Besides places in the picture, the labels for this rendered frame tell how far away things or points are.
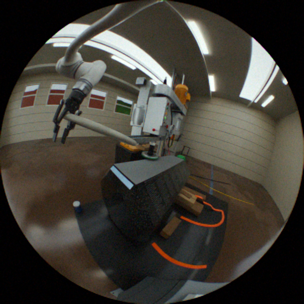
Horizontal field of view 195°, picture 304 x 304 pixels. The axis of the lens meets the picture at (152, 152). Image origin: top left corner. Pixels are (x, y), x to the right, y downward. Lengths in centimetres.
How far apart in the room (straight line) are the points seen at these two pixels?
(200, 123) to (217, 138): 136
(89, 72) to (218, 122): 571
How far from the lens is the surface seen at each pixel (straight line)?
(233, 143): 579
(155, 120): 96
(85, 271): 125
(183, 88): 176
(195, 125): 580
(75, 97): 46
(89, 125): 35
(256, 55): 358
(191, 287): 43
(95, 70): 51
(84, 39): 41
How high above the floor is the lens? 117
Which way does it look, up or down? 15 degrees down
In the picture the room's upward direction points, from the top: 12 degrees clockwise
